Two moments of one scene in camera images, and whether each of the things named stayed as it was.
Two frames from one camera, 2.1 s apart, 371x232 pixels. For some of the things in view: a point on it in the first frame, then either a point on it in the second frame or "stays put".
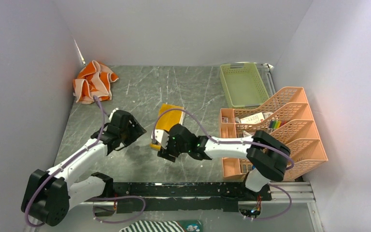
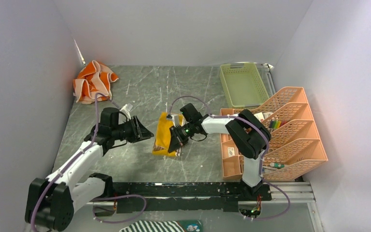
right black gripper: (166, 152) → (177, 140)
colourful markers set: (275, 124) stays put
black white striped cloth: (154, 226) stays put
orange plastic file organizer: (288, 118) stays put
